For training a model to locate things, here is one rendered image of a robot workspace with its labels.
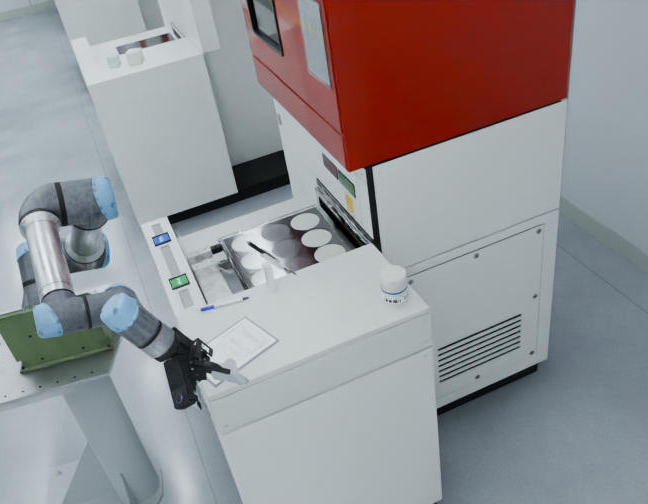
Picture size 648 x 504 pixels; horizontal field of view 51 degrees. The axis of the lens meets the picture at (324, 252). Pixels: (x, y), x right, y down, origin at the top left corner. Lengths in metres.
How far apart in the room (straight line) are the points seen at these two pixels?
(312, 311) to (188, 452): 1.21
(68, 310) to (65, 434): 1.69
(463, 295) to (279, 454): 0.88
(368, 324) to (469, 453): 1.05
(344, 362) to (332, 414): 0.18
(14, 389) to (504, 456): 1.70
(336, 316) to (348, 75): 0.63
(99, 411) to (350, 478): 0.86
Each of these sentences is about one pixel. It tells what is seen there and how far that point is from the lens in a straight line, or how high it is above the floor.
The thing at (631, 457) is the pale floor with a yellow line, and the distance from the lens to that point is 2.77.
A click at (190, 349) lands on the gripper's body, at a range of 1.58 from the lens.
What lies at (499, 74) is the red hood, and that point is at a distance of 2.05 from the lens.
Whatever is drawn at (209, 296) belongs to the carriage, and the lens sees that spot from 2.13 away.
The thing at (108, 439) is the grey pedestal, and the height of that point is 0.40.
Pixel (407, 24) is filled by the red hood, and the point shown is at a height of 1.59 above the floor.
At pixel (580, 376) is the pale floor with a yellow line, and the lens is 2.99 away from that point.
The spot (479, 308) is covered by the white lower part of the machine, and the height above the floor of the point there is 0.51.
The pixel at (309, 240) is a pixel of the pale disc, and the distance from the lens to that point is 2.23.
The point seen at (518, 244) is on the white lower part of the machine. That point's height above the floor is 0.73.
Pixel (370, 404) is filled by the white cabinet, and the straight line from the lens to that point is 1.96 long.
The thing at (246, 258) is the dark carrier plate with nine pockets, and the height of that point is 0.90.
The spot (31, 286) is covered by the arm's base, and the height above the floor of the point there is 1.02.
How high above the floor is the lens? 2.18
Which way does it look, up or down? 36 degrees down
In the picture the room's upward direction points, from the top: 10 degrees counter-clockwise
